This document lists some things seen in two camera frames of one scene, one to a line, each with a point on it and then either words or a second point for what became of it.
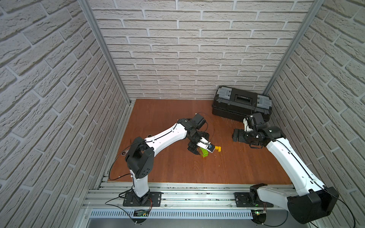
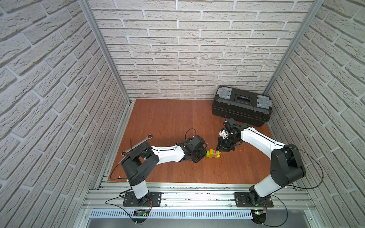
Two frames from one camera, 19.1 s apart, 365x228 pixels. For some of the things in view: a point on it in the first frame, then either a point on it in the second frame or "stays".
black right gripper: x=240 y=137 -> x=221 y=147
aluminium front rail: x=110 y=194 stays
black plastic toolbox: x=236 y=104 stays
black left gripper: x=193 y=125 -> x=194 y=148
